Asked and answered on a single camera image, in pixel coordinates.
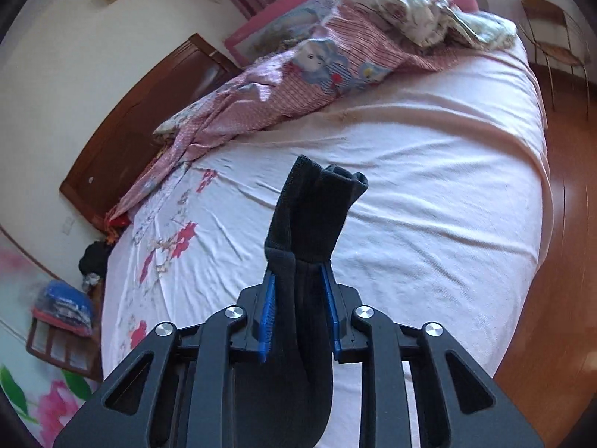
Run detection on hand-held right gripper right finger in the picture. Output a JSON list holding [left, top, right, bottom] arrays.
[[319, 264, 546, 448]]

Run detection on pink bed guard rail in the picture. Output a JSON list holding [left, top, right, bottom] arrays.
[[224, 0, 481, 71]]

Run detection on wooden headboard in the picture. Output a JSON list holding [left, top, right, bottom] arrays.
[[59, 32, 243, 231]]

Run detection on dark clothing pile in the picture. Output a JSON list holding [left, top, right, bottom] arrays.
[[78, 240, 113, 277]]

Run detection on floral printed wardrobe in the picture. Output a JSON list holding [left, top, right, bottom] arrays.
[[0, 228, 103, 448]]

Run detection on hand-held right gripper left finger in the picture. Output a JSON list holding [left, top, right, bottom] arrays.
[[53, 271, 278, 448]]

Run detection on black pants with red panel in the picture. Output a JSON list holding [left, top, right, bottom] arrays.
[[263, 154, 369, 448]]

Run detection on metal frame chair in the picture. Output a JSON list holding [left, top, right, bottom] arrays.
[[520, 0, 593, 119]]

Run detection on plastic bag of clothes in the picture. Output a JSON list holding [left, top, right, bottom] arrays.
[[32, 280, 94, 337]]

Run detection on wooden chair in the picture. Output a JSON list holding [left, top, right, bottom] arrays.
[[25, 284, 106, 381]]

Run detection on pink checked quilt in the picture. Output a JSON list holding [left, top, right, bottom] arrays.
[[106, 0, 448, 225]]

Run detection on red fringed cloth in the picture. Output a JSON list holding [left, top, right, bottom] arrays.
[[103, 212, 131, 243]]

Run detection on bed with pink floral sheet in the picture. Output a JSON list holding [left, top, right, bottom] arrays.
[[100, 28, 553, 448]]

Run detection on beige floral quilt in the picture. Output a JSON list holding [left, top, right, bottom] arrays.
[[343, 0, 518, 50]]

